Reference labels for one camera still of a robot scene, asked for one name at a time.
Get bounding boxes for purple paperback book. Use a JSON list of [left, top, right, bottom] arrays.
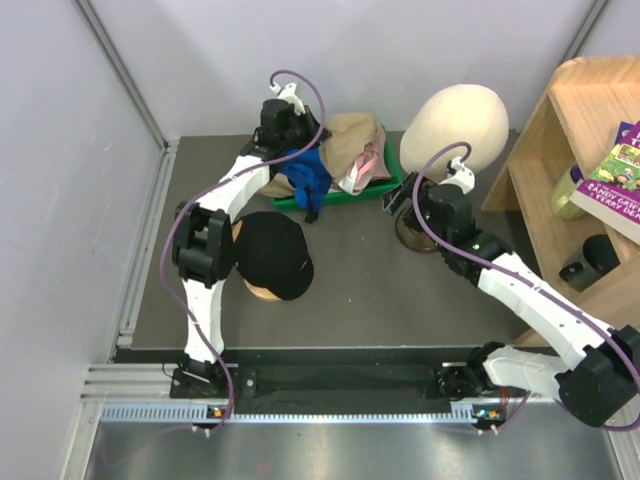
[[570, 123, 639, 244]]

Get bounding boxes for blue cap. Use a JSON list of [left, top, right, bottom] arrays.
[[280, 148, 332, 224]]

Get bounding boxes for cream mannequin head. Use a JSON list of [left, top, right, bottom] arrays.
[[399, 84, 509, 174]]

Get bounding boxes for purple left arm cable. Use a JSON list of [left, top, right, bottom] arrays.
[[159, 69, 329, 436]]

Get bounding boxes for beige cap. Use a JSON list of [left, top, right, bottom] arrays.
[[320, 112, 378, 181], [259, 173, 296, 199]]

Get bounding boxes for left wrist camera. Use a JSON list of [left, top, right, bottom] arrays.
[[270, 82, 305, 116]]

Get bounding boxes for pink and white cap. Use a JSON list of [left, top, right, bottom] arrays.
[[338, 124, 391, 196]]

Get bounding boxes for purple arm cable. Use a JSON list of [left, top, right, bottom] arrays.
[[412, 142, 640, 434], [159, 69, 329, 436]]

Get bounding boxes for yellow mug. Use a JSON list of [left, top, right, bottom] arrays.
[[550, 164, 585, 220]]

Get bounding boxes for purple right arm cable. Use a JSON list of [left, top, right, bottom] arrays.
[[412, 142, 640, 434]]

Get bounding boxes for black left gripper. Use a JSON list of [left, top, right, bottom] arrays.
[[280, 105, 331, 152]]

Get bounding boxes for dark green mug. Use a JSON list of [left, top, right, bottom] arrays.
[[559, 234, 620, 292]]

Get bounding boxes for black cap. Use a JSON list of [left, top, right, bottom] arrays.
[[233, 211, 314, 301]]

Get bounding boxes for dark wooden stand base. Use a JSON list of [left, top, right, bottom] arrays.
[[395, 208, 437, 254]]

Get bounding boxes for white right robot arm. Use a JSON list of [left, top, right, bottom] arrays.
[[382, 174, 639, 430]]

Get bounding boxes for green plastic tray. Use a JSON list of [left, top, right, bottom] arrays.
[[269, 123, 404, 211]]

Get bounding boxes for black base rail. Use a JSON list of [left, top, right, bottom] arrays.
[[112, 347, 566, 414]]

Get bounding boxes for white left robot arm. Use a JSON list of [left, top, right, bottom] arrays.
[[163, 94, 327, 397]]

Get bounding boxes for wooden shelf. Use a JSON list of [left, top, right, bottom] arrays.
[[480, 54, 640, 346]]

